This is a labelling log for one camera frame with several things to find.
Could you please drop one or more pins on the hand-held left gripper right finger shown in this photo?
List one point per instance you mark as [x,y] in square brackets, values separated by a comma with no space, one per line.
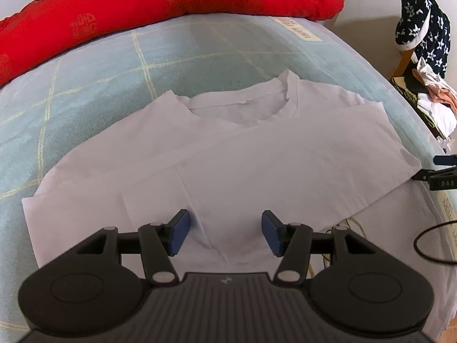
[271,234]

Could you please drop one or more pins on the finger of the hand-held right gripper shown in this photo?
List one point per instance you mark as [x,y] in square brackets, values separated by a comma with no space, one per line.
[423,175]
[446,160]

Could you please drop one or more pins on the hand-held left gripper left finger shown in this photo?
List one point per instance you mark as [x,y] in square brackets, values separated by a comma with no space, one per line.
[180,232]

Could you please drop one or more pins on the white printed t-shirt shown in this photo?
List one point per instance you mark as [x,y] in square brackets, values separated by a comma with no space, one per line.
[232,157]

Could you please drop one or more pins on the folded white clothes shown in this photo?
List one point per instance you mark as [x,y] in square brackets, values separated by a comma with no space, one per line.
[439,114]

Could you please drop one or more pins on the pink garment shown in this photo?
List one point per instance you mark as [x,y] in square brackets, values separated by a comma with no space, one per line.
[442,94]

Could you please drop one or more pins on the crumpled white cloth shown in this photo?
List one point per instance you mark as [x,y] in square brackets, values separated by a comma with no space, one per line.
[430,75]

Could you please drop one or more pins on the wooden chair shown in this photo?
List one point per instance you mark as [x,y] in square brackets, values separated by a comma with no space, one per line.
[403,68]

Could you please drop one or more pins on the navy star-printed garment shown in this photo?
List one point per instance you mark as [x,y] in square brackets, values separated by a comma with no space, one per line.
[425,28]

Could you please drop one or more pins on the red quilt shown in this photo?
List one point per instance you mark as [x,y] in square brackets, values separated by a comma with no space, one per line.
[160,3]

